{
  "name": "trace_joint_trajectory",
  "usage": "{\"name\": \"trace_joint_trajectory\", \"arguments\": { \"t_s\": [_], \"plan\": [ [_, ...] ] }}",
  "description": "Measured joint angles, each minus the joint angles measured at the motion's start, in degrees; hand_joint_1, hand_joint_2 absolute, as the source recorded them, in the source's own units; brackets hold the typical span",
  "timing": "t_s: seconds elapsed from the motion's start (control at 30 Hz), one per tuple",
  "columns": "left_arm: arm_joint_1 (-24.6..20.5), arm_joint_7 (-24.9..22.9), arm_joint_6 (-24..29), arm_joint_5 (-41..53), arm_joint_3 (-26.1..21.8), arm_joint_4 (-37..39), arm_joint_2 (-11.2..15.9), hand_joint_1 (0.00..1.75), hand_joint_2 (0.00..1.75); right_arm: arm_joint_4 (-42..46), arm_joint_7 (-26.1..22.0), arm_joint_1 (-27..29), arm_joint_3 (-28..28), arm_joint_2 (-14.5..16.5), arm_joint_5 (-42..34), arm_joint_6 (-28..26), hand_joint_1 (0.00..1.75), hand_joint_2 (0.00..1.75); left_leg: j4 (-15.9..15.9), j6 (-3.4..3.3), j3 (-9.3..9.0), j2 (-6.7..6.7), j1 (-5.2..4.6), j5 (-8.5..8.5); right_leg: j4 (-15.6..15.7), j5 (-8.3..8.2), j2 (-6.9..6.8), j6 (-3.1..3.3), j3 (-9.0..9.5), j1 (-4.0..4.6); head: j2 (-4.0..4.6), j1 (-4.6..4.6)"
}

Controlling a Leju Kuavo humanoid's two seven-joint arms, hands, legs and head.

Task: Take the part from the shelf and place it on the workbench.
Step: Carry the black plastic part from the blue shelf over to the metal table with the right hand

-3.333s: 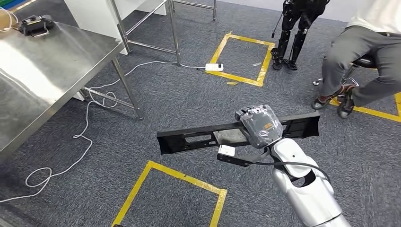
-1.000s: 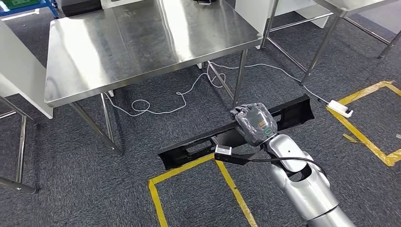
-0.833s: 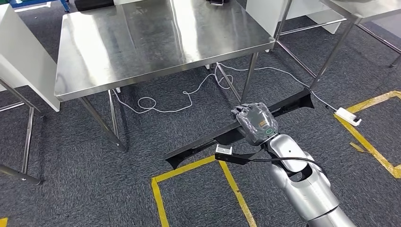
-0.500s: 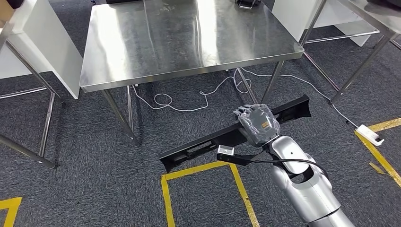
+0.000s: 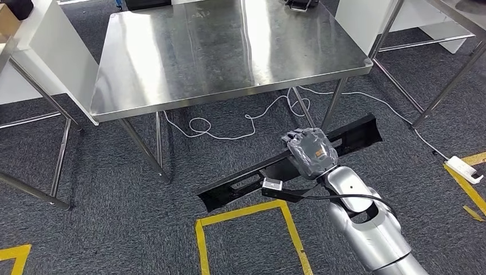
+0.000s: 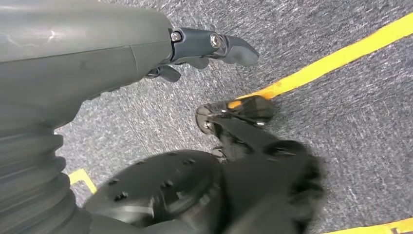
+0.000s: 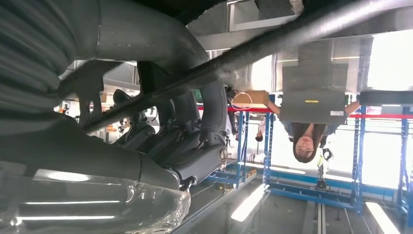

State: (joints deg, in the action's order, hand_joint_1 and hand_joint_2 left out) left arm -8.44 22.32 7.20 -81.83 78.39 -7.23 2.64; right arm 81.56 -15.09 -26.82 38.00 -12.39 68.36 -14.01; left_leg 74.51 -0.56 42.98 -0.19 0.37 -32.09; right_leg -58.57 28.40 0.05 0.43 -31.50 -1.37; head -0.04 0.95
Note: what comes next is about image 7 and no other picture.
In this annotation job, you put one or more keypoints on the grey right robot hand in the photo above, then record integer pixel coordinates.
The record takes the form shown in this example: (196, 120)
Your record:
(96, 155)

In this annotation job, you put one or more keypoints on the blue metal rack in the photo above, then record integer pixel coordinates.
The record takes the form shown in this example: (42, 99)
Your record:
(356, 161)
(240, 145)

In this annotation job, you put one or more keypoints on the person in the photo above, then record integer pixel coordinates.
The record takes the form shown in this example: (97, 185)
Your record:
(259, 137)
(305, 145)

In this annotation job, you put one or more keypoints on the brown cardboard box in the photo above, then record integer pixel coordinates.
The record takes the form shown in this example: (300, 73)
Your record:
(258, 97)

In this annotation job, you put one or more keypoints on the grey laptop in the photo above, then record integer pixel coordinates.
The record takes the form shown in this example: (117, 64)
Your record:
(309, 111)

